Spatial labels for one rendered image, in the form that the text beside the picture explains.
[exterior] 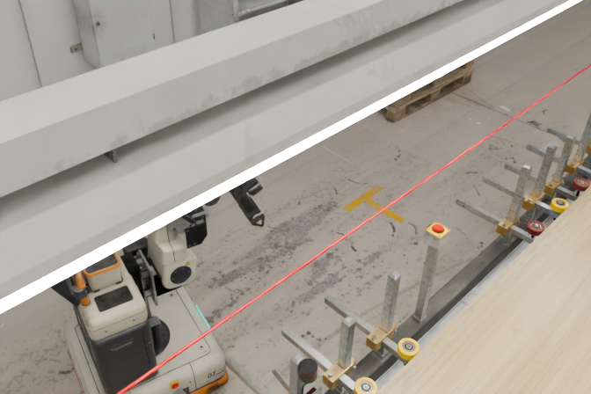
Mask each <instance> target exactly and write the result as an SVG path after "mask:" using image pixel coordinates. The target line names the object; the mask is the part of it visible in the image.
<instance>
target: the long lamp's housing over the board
mask: <svg viewBox="0 0 591 394"><path fill-rule="evenodd" d="M569 1H570V0H463V1H461V2H458V3H456V4H452V5H450V6H449V7H446V8H444V9H442V10H439V11H437V12H434V13H432V14H429V15H427V16H425V17H423V18H420V19H417V20H415V21H413V22H411V23H409V24H407V25H404V26H401V27H399V28H397V29H395V30H392V31H390V32H388V33H385V34H383V35H380V36H378V37H375V38H374V39H372V40H368V41H366V42H363V43H361V44H360V45H357V46H355V47H351V48H349V49H348V50H345V51H343V52H341V53H338V54H336V55H333V56H331V57H328V58H326V59H324V60H322V61H320V62H316V63H314V64H312V65H310V66H308V67H306V68H303V69H300V70H298V71H296V72H294V73H291V74H289V75H287V76H284V77H282V78H279V79H277V80H274V81H273V82H271V83H268V84H265V85H262V86H260V87H259V88H256V89H254V90H252V91H248V92H247V93H244V94H242V95H240V96H237V97H235V98H232V99H230V100H227V101H225V102H223V103H221V104H219V105H217V106H213V107H211V108H209V109H207V110H205V111H202V112H200V113H197V114H195V115H193V116H190V117H188V118H186V119H183V120H181V121H178V122H176V123H173V124H171V125H170V126H167V127H165V128H161V129H159V130H158V131H155V132H153V133H151V134H148V135H146V136H143V137H141V138H139V139H136V140H134V141H132V142H129V143H126V144H124V145H122V146H120V147H118V148H116V149H115V151H116V156H117V160H118V163H114V162H113V161H111V160H110V159H109V158H108V157H106V156H105V155H104V154H101V155H99V156H97V157H94V158H92V159H89V160H87V161H85V162H82V163H81V164H77V165H75V166H72V167H70V168H69V169H66V170H64V171H60V172H58V173H56V174H54V175H52V176H50V177H47V178H45V179H42V180H40V181H38V182H35V183H33V184H31V185H29V186H26V187H23V188H21V189H18V190H17V191H15V192H12V193H9V194H6V195H5V196H3V197H0V300H2V299H4V298H5V297H7V296H10V295H11V294H13V293H15V292H17V291H19V290H20V289H22V288H25V287H27V286H28V285H30V284H32V283H34V282H36V281H38V280H40V279H42V278H44V277H45V276H47V275H49V274H51V273H53V272H55V271H57V270H59V269H61V268H62V267H64V266H67V265H68V264H70V263H72V262H74V261H76V260H78V259H80V258H82V257H83V256H85V255H87V254H89V253H91V252H94V251H96V250H97V249H98V248H100V247H102V246H104V245H106V244H109V243H111V242H112V241H113V240H115V239H117V238H119V237H122V236H124V235H126V234H128V233H129V232H130V231H132V230H135V229H137V228H139V227H141V226H143V225H144V224H146V223H148V222H150V221H152V220H154V219H156V218H158V217H159V216H161V215H163V214H165V213H167V212H169V211H171V210H173V209H175V208H177V207H179V206H180V205H182V204H184V203H186V202H188V201H190V200H192V199H194V198H196V197H197V196H199V195H201V194H203V193H205V192H207V191H209V190H211V189H213V188H214V187H216V186H219V185H221V184H222V183H224V182H226V181H228V180H230V179H232V178H234V177H236V176H237V175H239V174H241V173H243V172H245V171H248V170H249V169H251V168H252V167H254V166H256V165H258V164H261V163H263V162H265V161H266V160H267V159H269V158H271V157H274V156H276V155H278V154H280V153H282V151H284V150H287V149H289V148H291V147H293V146H295V145H297V144H298V143H299V142H302V141H304V140H306V139H308V138H310V137H312V136H313V135H315V134H317V133H319V132H321V131H323V130H325V129H327V128H329V127H331V126H332V125H334V124H336V123H338V122H340V121H342V120H344V119H346V118H348V117H349V116H351V115H353V114H355V113H358V112H359V111H361V110H363V109H365V108H366V107H368V106H371V105H373V104H375V103H376V102H378V101H380V100H382V99H384V98H386V97H388V96H390V95H391V94H393V93H395V92H397V91H399V90H401V89H403V88H405V87H406V86H408V85H410V84H413V83H415V82H417V81H418V80H420V79H421V78H423V77H426V76H428V75H430V74H432V73H434V72H435V71H436V70H438V69H441V68H443V67H445V66H447V65H449V64H451V63H452V62H454V61H456V60H458V59H460V58H462V57H464V56H466V55H467V54H469V53H471V52H473V51H475V50H477V49H479V48H481V47H483V46H484V45H486V44H488V43H490V42H492V41H494V40H497V39H498V38H500V37H501V36H503V35H505V34H507V33H510V32H512V31H513V30H515V29H517V28H518V27H520V26H523V25H525V24H527V23H528V22H530V21H532V20H534V19H535V18H538V17H540V16H542V15H544V14H545V13H547V12H549V11H551V10H553V9H555V8H557V7H559V6H560V5H562V4H565V3H567V2H569Z"/></svg>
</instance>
